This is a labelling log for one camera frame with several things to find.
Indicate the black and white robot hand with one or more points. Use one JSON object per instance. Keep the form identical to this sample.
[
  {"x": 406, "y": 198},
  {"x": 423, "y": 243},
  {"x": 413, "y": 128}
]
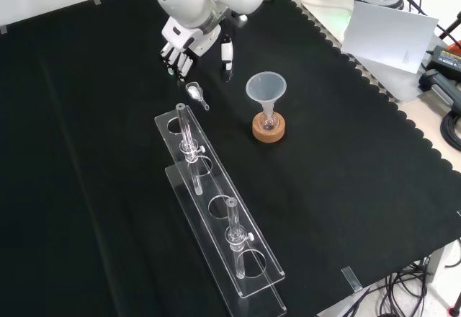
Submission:
[{"x": 182, "y": 37}]

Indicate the translucent plastic funnel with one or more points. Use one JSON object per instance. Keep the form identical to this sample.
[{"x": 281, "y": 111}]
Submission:
[{"x": 266, "y": 86}]

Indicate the clear acrylic funnel stand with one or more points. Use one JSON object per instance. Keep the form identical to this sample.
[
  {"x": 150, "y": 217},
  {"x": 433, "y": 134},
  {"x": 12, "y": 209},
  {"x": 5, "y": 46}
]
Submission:
[{"x": 230, "y": 223}]

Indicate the small round-bottom glass flask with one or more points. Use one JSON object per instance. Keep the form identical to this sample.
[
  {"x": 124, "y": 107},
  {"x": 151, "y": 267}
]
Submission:
[{"x": 268, "y": 124}]

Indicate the black cloth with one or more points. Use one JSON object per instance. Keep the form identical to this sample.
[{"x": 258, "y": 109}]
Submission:
[{"x": 90, "y": 169}]

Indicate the pale board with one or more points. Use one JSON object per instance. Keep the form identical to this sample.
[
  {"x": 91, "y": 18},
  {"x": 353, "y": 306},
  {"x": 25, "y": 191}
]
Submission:
[{"x": 385, "y": 39}]

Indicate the grey and black tool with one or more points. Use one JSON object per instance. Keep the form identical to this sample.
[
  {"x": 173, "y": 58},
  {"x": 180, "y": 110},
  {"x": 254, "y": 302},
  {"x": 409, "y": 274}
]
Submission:
[{"x": 441, "y": 90}]

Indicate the black power adapter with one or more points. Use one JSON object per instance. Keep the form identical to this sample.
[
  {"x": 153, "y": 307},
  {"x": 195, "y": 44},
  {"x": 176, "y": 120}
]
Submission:
[{"x": 446, "y": 59}]

